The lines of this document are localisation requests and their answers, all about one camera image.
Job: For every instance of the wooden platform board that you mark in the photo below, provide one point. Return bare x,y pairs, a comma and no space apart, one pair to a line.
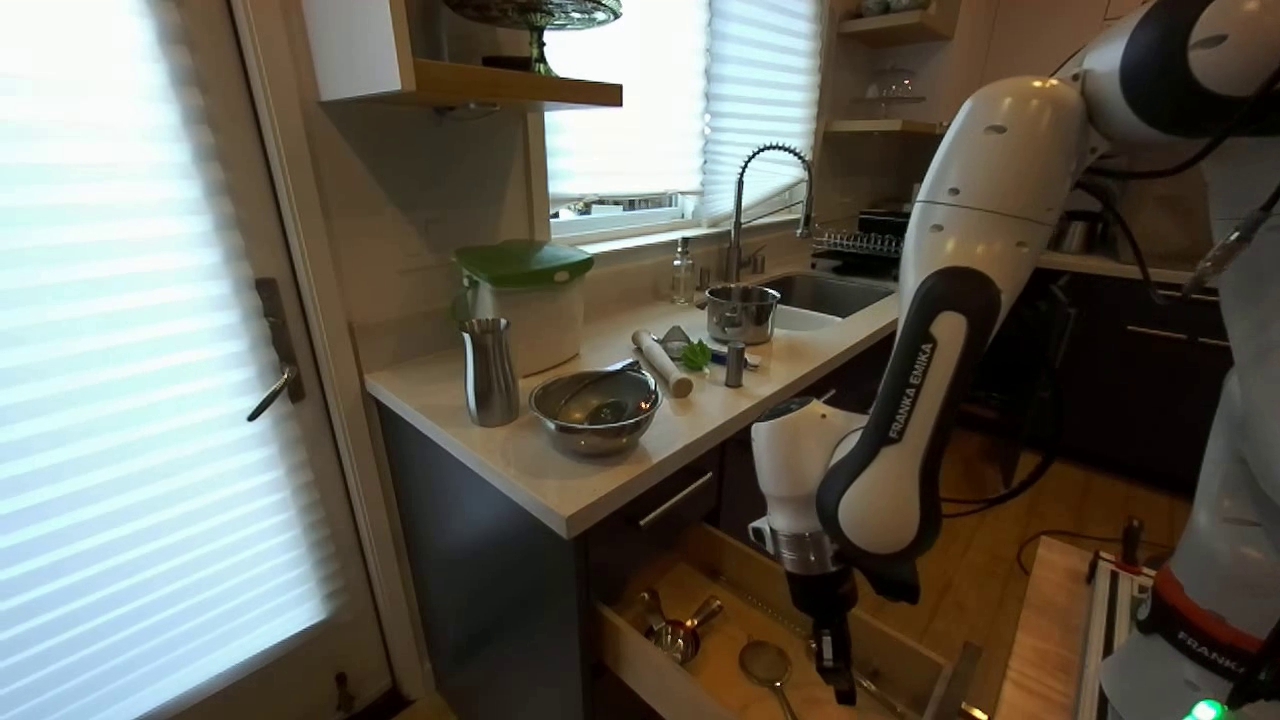
1047,640

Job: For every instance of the tall steel shaker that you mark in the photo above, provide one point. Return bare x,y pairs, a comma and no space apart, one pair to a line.
734,364

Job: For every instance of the dark background cabinet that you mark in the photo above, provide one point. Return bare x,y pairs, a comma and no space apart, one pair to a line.
1145,401

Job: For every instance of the stainless steel pitcher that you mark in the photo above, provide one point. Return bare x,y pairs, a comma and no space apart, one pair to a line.
489,372

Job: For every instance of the clear soap bottle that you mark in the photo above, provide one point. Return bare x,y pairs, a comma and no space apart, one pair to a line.
680,274

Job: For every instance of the open wooden drawer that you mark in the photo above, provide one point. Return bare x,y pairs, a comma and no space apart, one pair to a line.
695,683

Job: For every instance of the wooden wall shelf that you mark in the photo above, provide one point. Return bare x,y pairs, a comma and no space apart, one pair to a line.
512,85

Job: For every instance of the green scrubber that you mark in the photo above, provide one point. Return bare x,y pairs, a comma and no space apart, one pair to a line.
689,352

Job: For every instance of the white bin with green lid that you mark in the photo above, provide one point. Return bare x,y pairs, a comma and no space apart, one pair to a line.
540,314

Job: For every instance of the stainless steel bowl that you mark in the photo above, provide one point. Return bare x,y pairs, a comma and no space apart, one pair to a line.
599,409

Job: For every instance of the dark base cabinet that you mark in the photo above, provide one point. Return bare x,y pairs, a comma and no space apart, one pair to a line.
495,584

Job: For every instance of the black dish rack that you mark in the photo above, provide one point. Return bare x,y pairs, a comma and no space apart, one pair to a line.
865,244

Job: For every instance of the tall chrome arc faucet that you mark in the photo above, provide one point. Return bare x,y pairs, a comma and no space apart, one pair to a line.
739,222

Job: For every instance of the wall shelves with glasses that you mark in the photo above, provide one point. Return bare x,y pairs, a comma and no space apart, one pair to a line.
888,66

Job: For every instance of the kitchen window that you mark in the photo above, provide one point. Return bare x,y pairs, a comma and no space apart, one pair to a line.
664,105

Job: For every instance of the stainless steel pot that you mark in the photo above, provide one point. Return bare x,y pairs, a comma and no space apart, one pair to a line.
742,316

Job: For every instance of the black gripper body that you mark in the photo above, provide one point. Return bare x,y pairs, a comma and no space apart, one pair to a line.
820,605

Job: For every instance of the metal measuring cups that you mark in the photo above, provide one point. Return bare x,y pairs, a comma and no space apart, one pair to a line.
680,627

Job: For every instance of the white upper cabinet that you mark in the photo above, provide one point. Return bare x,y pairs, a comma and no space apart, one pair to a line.
353,45

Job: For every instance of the door with white blinds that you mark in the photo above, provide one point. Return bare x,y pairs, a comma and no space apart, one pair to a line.
144,346

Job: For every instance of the glass cake stand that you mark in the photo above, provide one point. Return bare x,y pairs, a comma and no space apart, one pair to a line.
534,12

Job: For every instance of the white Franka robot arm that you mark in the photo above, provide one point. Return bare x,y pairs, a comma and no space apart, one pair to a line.
987,224

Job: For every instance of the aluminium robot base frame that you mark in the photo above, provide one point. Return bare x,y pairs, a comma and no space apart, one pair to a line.
1132,653

